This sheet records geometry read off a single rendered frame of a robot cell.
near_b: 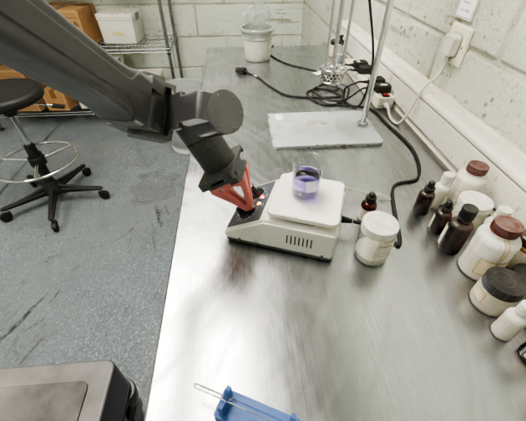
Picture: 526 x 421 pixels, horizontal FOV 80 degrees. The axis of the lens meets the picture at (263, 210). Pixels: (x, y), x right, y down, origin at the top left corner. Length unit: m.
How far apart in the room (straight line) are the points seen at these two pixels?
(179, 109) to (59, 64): 0.18
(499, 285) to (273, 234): 0.34
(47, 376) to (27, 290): 0.79
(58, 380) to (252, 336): 0.63
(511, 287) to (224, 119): 0.46
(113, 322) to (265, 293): 1.03
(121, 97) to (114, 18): 2.30
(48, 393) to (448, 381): 0.85
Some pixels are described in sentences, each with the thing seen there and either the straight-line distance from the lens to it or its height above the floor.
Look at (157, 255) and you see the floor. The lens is 1.63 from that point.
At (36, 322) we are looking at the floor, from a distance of 1.63.
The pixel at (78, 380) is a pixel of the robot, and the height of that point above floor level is 0.36.
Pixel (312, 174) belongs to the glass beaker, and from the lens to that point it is 0.50.
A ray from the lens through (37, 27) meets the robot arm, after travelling 0.30.
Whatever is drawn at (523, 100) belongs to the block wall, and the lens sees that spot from 0.81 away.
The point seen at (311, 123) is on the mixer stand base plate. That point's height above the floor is 0.76.
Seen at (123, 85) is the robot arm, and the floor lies 1.06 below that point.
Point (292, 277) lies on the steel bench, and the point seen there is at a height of 0.75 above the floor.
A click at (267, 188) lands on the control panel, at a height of 0.81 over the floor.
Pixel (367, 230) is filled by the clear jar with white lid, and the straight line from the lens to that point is 0.53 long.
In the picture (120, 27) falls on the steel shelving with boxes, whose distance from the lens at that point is 2.69.
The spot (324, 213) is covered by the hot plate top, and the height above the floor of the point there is 0.84.
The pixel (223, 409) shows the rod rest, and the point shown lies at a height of 0.78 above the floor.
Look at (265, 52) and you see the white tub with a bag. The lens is 1.50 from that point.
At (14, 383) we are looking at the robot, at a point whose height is 0.36.
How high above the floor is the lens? 1.19
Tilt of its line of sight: 42 degrees down
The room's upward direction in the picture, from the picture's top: straight up
